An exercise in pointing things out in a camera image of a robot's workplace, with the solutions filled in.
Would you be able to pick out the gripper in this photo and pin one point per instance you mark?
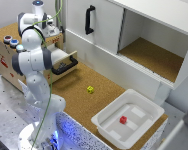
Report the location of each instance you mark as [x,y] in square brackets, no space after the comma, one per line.
[52,30]

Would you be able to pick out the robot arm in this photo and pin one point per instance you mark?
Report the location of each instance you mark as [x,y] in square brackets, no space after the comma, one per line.
[33,61]

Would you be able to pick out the wooden drawer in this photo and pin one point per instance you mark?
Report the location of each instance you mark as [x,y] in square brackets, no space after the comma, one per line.
[62,56]

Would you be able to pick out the wooden drawer box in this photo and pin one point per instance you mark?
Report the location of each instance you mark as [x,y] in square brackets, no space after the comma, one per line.
[7,63]

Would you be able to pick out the green button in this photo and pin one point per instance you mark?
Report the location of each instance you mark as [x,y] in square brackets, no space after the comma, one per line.
[20,48]

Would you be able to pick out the blue button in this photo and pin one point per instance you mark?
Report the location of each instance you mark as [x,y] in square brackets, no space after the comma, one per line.
[14,42]

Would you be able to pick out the red button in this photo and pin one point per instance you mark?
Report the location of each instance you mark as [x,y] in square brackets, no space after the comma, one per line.
[7,38]

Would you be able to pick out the white sliding door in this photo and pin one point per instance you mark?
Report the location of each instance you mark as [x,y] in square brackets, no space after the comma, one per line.
[105,26]

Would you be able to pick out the yellow block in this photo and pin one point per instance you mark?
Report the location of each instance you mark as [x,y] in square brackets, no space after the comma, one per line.
[90,89]

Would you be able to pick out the white cabinet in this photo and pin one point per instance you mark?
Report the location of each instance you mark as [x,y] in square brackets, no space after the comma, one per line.
[154,11]

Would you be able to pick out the pink block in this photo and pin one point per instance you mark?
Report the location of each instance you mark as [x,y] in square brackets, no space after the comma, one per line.
[123,119]

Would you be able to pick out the white plastic box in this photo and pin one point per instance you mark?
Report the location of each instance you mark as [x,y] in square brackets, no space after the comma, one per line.
[140,110]

